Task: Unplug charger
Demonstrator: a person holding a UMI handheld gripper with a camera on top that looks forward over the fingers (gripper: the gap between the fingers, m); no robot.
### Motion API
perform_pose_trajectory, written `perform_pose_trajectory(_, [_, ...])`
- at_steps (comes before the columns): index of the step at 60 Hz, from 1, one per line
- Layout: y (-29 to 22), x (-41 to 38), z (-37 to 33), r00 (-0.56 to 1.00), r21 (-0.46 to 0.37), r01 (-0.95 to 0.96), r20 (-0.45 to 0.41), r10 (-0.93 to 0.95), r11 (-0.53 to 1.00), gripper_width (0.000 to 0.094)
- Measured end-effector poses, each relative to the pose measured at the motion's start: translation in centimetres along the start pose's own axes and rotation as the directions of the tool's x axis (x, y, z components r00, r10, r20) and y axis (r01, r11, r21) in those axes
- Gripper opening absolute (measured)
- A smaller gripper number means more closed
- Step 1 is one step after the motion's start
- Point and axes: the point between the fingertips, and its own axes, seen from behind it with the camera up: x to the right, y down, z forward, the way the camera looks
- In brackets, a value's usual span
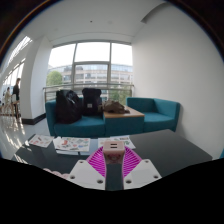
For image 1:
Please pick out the teal armchair sofa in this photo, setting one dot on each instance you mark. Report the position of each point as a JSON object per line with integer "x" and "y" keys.
{"x": 160, "y": 116}

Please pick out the teal two-seat sofa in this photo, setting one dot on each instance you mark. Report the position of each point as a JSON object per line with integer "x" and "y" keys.
{"x": 80, "y": 128}

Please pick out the metal window railing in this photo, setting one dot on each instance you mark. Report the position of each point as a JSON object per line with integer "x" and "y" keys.
{"x": 53, "y": 87}

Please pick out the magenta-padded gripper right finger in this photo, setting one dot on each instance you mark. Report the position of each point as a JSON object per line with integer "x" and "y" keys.
{"x": 141, "y": 173}

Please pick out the black backpack with label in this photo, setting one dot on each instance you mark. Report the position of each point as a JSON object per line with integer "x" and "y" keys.
{"x": 91, "y": 101}

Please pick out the teal chair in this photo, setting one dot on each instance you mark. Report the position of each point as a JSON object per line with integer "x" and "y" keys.
{"x": 222, "y": 154}

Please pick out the small printed sticker sheet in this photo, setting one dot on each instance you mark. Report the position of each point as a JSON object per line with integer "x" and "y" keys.
{"x": 41, "y": 140}

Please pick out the brown bag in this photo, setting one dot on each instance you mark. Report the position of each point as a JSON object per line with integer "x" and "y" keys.
{"x": 115, "y": 106}

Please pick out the person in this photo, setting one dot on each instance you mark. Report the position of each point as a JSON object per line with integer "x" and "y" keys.
{"x": 7, "y": 96}
{"x": 16, "y": 91}

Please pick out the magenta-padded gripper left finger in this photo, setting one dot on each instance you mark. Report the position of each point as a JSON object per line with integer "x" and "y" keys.
{"x": 86, "y": 175}

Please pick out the large black backpack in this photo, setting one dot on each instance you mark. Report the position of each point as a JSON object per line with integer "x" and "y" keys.
{"x": 68, "y": 108}

